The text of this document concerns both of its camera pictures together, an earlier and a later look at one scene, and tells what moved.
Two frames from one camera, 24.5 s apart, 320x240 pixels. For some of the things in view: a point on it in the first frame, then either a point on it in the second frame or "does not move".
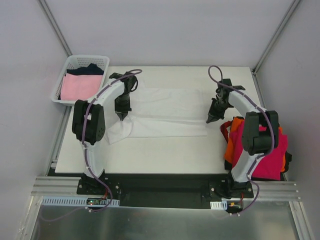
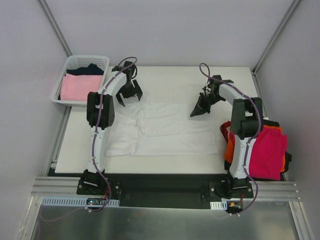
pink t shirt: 77,87 does not move
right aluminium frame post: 295,3 does not move
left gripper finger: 124,115 -> 138,89
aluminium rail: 274,191 does not move
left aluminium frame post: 54,26 does not move
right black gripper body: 215,113 -> 206,100
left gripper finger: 120,116 -> 120,99
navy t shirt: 91,69 does not move
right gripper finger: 213,120 -> 197,111
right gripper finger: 211,113 -> 202,102
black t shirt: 228,165 does not move
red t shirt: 224,131 does not move
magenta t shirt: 269,166 does not move
